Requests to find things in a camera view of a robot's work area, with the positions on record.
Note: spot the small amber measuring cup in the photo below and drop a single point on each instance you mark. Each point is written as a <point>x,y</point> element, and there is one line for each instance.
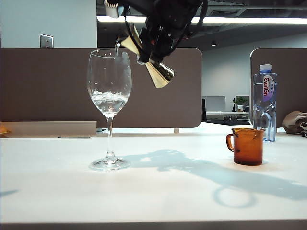
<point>248,151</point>

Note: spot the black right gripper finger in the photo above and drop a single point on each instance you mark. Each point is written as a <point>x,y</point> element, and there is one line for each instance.
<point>159,58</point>
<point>145,48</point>

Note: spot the white background desk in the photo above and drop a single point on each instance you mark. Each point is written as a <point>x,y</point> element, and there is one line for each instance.
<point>223,114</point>

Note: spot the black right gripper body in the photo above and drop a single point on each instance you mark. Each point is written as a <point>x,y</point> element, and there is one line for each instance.
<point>165,36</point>

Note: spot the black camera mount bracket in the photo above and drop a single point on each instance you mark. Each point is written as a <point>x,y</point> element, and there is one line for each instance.
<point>139,6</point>

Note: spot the clear wine glass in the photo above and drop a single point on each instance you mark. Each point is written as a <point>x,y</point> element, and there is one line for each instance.
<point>109,105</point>

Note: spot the gold double jigger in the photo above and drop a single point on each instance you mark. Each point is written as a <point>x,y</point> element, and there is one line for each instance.
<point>160,74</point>

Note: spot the wide brown desk partition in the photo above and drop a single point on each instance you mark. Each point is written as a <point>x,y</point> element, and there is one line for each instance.
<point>48,83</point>

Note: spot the green potted plant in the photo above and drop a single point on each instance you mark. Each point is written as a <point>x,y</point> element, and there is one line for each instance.
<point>240,101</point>

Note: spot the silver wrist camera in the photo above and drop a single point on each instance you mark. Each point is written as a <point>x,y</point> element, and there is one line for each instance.
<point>112,9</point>

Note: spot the Ganten plastic water bottle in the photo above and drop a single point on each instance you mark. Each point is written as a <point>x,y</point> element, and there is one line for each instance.
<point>265,88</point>

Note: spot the long ceiling light strip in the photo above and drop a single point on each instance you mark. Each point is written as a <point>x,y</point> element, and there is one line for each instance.
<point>239,20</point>

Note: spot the black office chair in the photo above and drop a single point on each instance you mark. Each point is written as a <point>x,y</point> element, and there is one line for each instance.
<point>204,110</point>

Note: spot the metal wall switch plate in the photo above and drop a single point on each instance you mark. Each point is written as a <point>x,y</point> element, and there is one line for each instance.
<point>46,41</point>

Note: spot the grey background desk screen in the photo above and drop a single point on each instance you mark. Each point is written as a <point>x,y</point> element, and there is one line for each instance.
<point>214,103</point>

